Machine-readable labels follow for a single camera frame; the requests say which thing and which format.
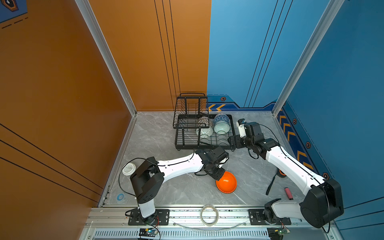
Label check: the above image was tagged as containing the orange bowl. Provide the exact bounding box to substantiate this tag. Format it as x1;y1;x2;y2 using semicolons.
216;171;237;194

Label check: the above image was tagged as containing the green spiral bowl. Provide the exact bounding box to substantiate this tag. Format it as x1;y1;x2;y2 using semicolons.
214;121;231;135

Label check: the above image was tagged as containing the green geometric patterned bowl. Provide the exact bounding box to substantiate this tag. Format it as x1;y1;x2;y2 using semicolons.
196;127;213;139

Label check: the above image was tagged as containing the brown patterned bowl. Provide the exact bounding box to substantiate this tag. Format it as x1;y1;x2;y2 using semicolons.
198;116;213;128

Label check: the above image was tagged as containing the blue triangle patterned bowl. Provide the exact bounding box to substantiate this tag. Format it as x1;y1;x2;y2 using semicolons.
213;114;231;125

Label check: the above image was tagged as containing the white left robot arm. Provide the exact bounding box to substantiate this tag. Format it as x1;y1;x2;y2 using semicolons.
130;147;229;219

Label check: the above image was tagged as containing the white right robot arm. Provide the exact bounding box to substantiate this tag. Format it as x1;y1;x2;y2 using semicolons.
228;119;344;229

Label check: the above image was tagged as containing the clear coiled tube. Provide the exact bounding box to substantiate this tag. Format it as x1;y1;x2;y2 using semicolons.
200;205;219;227

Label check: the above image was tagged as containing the left green circuit board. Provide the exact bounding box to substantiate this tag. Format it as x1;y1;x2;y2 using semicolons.
138;228;160;240

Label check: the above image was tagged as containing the green circuit board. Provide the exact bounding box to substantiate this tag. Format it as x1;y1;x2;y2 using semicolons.
267;228;291;240
138;228;160;240

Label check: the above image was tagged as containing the right green circuit board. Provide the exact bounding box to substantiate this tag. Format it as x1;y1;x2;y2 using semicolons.
267;228;291;240

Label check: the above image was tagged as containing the black wire dish rack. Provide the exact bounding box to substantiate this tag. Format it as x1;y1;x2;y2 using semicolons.
173;93;235;151

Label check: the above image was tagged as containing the pink handled screwdriver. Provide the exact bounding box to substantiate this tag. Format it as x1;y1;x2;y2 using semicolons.
284;188;294;201

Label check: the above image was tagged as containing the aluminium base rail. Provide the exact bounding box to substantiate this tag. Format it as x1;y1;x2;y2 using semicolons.
79;205;343;240

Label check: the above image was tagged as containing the aluminium corner post right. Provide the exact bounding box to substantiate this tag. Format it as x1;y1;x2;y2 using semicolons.
272;0;345;117

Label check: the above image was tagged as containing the aluminium corner post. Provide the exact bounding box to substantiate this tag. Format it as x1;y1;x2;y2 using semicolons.
272;0;345;117
75;0;137;117

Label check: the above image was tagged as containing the aluminium corner post left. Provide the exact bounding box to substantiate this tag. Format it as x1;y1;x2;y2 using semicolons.
75;0;137;117

